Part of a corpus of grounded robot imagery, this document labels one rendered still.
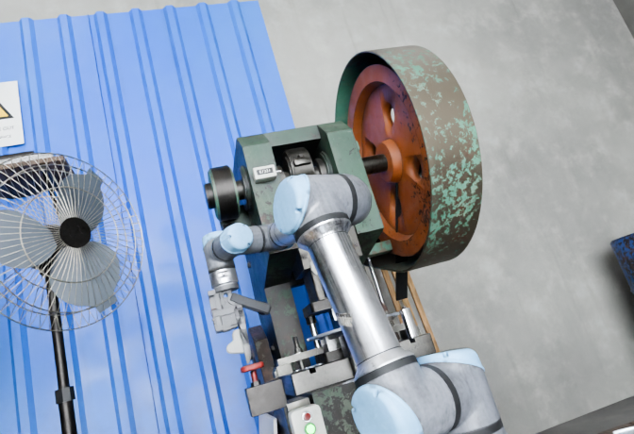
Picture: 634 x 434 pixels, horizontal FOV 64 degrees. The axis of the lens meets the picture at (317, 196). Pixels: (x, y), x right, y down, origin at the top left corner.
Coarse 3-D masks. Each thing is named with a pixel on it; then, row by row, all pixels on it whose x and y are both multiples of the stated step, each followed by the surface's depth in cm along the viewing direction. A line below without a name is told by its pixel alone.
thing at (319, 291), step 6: (312, 264) 160; (312, 270) 159; (306, 276) 167; (312, 276) 160; (318, 276) 160; (306, 282) 169; (312, 282) 160; (318, 282) 160; (306, 288) 170; (312, 288) 161; (318, 288) 159; (312, 294) 163; (318, 294) 158; (324, 294) 159; (312, 300) 165; (318, 300) 158
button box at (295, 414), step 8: (304, 408) 121; (312, 408) 122; (288, 416) 124; (296, 416) 120; (312, 416) 121; (320, 416) 121; (296, 424) 120; (304, 424) 120; (320, 424) 121; (296, 432) 119; (304, 432) 119; (320, 432) 120
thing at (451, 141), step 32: (352, 64) 195; (416, 64) 161; (416, 96) 152; (448, 96) 154; (448, 128) 151; (448, 160) 150; (480, 160) 154; (448, 192) 152; (480, 192) 156; (448, 224) 158; (384, 256) 233; (416, 256) 209; (448, 256) 173
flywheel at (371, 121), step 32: (384, 64) 175; (352, 96) 206; (384, 96) 186; (352, 128) 213; (384, 128) 191; (416, 128) 160; (416, 160) 178; (384, 192) 203; (416, 192) 176; (384, 224) 205; (416, 224) 181
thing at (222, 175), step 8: (216, 168) 169; (224, 168) 168; (216, 176) 165; (224, 176) 165; (216, 184) 163; (224, 184) 164; (232, 184) 164; (224, 192) 163; (232, 192) 164; (224, 200) 164; (232, 200) 165; (224, 208) 165; (232, 208) 166; (240, 208) 182; (224, 216) 167; (232, 216) 169; (240, 216) 181; (248, 216) 182; (224, 224) 179; (232, 224) 176; (248, 224) 181
